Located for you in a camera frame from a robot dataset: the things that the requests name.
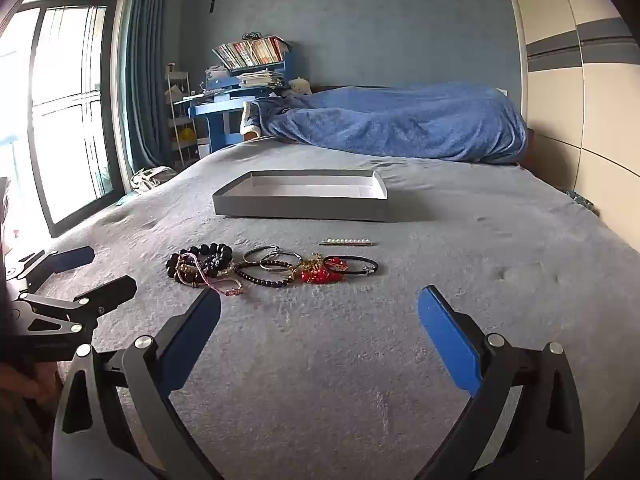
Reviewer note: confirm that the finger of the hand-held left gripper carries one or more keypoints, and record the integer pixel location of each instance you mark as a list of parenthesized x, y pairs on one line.
[(75, 258), (107, 292)]

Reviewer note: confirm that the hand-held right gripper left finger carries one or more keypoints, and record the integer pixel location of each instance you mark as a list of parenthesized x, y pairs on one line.
[(195, 332)]

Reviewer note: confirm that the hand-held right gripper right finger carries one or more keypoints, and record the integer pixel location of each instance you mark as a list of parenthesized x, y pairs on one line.
[(450, 342)]

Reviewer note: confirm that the silver bangle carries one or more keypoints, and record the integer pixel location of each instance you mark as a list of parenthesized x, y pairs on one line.
[(280, 266), (250, 255)]

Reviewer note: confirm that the red bead gold jewelry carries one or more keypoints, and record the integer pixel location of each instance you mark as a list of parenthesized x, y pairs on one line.
[(315, 276)]

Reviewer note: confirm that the pearl hair pin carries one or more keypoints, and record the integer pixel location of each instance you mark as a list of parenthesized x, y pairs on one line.
[(350, 242)]

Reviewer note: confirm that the grey cardboard box tray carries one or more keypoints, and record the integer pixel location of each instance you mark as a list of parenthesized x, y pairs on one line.
[(300, 208)]

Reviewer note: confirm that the person's left hand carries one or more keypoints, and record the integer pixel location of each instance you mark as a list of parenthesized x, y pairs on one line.
[(27, 382)]

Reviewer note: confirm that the window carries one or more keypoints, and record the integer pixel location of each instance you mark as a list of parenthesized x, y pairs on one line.
[(70, 110)]

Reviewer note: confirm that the yellow item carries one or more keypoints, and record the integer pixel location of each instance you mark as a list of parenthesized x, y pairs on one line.
[(187, 135)]

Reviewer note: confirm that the white shelf rack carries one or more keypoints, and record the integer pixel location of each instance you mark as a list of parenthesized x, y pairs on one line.
[(177, 85)]

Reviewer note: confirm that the blue curtain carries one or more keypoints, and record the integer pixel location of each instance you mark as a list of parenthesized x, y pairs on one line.
[(147, 70)]

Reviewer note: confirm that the blue desk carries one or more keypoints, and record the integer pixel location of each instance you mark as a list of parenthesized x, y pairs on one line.
[(215, 110)]

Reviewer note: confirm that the blue blanket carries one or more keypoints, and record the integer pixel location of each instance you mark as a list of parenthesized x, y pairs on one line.
[(400, 120)]

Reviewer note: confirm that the stack of papers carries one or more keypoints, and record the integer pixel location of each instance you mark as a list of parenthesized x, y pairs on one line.
[(260, 79)]

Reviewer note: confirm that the white plush toy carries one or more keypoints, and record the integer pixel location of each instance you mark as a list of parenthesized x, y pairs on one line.
[(300, 86)]

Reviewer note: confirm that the row of books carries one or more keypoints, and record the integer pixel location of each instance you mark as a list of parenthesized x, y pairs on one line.
[(250, 52)]

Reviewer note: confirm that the beige wardrobe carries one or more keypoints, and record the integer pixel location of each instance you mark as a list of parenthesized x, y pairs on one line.
[(565, 85)]

